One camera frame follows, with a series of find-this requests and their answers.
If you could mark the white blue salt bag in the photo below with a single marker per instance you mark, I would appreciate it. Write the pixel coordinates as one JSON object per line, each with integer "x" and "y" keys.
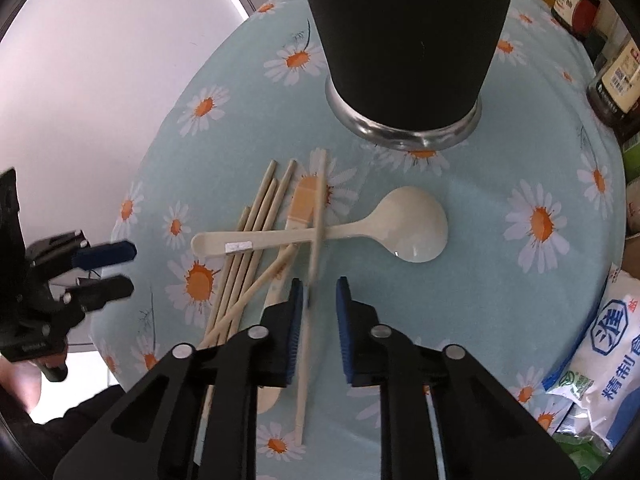
{"x": 605, "y": 350}

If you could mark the dark sauce bottle beige label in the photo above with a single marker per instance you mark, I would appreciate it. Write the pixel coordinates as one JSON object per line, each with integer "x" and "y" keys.
{"x": 615, "y": 85}

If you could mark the black metal utensil holder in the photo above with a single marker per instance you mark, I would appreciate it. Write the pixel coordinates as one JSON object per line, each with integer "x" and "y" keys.
{"x": 410, "y": 35}

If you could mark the person's left hand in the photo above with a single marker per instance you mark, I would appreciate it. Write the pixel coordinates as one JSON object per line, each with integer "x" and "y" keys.
{"x": 20, "y": 380}

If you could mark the cream patterned spoon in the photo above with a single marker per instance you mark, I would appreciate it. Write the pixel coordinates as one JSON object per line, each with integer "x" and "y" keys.
{"x": 304, "y": 205}

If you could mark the red label sauce bottle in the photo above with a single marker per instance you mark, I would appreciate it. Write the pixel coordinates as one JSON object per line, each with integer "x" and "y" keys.
{"x": 570, "y": 5}

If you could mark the wooden chopstick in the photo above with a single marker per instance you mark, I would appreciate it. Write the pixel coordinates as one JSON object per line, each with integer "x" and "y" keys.
{"x": 241, "y": 220}
{"x": 283, "y": 185}
{"x": 301, "y": 410}
{"x": 266, "y": 200}
{"x": 265, "y": 185}
{"x": 270, "y": 275}

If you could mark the large cream ladle spoon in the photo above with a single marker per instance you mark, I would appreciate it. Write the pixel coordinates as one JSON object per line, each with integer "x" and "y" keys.
{"x": 415, "y": 225}

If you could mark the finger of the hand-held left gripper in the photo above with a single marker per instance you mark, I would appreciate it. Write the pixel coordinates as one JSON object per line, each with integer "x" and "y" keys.
{"x": 107, "y": 254}
{"x": 107, "y": 291}

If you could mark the green packet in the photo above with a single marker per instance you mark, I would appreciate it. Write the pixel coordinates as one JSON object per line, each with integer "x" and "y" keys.
{"x": 580, "y": 455}

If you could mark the daisy print tablecloth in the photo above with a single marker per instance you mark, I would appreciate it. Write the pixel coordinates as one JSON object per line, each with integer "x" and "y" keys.
{"x": 475, "y": 310}

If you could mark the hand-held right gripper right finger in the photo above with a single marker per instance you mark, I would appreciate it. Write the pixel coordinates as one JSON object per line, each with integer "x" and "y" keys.
{"x": 344, "y": 320}

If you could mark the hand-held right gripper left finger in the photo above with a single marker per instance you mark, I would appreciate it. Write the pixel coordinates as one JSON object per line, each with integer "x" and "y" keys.
{"x": 296, "y": 320}

